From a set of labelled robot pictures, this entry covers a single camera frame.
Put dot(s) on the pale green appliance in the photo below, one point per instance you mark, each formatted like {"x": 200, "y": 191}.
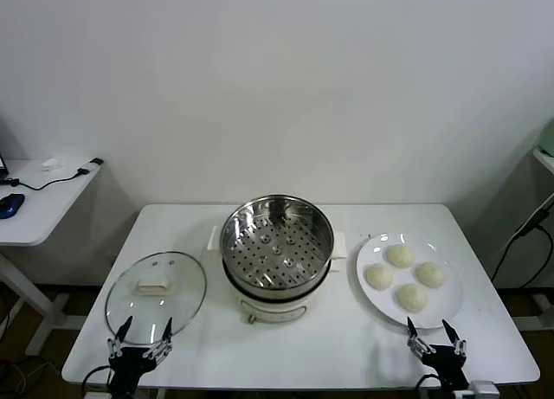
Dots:
{"x": 547, "y": 137}

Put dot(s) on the white round plate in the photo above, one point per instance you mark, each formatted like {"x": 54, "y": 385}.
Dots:
{"x": 433, "y": 308}

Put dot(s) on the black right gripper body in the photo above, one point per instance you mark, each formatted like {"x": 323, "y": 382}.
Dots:
{"x": 448, "y": 366}

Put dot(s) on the perforated steel steamer basket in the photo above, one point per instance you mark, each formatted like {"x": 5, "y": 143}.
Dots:
{"x": 277, "y": 252}

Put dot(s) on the small white crumpled object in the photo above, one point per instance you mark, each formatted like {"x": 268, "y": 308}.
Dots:
{"x": 51, "y": 164}

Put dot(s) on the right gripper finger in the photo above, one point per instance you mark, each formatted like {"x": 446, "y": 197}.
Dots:
{"x": 459, "y": 349}
{"x": 416, "y": 343}

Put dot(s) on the white steamed baozi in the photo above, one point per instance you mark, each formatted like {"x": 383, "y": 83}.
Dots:
{"x": 431, "y": 273}
{"x": 400, "y": 256}
{"x": 412, "y": 297}
{"x": 380, "y": 277}

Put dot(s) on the cream electric cooker base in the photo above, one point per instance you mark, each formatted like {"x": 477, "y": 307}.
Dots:
{"x": 272, "y": 308}

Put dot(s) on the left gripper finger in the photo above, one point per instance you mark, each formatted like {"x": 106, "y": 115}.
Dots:
{"x": 163, "y": 345}
{"x": 116, "y": 346}

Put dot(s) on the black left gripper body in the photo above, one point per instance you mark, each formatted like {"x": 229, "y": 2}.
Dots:
{"x": 130, "y": 368}

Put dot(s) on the white side desk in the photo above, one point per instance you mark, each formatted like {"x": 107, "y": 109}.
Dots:
{"x": 43, "y": 217}

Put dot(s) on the blue computer mouse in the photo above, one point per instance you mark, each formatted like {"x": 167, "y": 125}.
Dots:
{"x": 10, "y": 205}

